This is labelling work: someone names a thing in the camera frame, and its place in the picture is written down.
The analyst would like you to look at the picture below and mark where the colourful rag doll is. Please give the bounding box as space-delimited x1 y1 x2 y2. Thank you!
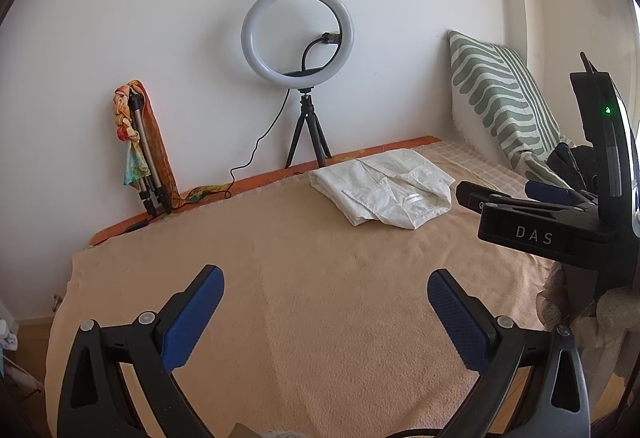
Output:
113 86 151 192

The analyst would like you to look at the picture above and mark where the white knit gloved hand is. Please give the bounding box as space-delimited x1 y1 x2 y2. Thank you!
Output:
536 285 639 399

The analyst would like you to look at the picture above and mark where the green striped pillow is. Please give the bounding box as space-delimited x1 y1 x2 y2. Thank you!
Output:
447 30 568 188

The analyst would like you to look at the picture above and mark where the beige terry bed cover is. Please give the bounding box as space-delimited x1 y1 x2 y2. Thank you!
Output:
44 176 551 437

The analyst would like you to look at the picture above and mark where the black mini tripod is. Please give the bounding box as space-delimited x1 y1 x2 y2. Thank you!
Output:
284 88 333 171

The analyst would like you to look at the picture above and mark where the black ring light cable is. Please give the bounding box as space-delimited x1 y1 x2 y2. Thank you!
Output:
219 87 292 199

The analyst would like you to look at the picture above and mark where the white shirt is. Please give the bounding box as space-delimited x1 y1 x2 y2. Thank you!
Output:
309 149 454 230

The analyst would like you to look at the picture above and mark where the white ring light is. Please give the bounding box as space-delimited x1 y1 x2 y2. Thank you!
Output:
240 0 355 89

